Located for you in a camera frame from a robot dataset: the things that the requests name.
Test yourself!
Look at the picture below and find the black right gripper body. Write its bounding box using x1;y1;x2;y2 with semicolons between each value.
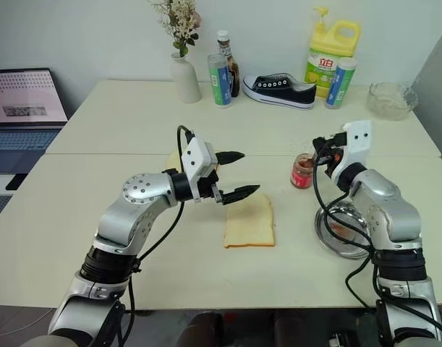
323;132;349;179

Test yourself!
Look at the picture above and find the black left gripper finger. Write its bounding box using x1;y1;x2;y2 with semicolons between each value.
220;184;261;207
216;150;247;168

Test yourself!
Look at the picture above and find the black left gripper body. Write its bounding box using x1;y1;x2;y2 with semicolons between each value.
198;168;225;205

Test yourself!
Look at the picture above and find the glass jar of red jam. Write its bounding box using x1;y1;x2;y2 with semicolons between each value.
290;152;318;189

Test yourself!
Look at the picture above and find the square white bread slice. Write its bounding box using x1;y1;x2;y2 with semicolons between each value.
223;192;276;249

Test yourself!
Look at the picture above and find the round pale bread slice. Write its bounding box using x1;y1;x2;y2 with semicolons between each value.
165;148;221;174

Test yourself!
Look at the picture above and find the blue green labelled cylinder container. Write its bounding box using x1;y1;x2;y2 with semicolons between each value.
207;53;233;109
324;56;358;110

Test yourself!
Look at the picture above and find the black canvas sneaker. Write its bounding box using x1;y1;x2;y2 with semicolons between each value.
241;73;318;111

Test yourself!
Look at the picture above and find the round steel plate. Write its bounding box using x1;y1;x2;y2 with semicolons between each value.
314;202;374;260

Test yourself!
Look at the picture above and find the clear glass bowl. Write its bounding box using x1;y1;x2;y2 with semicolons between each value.
367;81;419;121

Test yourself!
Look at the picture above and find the dark sauce bottle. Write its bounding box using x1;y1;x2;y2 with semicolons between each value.
216;30;242;98

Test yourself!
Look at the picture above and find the white ceramic vase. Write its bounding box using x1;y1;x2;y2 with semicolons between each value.
169;52;203;104

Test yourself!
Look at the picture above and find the yellow detergent pump bottle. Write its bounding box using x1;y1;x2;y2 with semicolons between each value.
302;6;362;98

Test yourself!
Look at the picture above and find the dark rounded shape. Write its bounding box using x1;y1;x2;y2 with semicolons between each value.
184;311;226;347

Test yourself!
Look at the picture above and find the dried flower bouquet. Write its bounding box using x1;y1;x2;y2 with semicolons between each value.
148;0;203;59

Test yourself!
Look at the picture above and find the open blue laptop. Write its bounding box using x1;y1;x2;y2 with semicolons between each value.
0;67;69;166

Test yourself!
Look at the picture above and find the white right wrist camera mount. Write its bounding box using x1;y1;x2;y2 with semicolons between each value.
329;119;373;184

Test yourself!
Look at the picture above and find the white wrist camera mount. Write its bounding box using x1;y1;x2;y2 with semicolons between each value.
329;119;373;184
179;135;219;204

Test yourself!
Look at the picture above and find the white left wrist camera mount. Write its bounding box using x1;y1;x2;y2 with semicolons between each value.
179;135;219;204

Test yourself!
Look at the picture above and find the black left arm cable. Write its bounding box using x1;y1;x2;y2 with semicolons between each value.
115;124;197;347

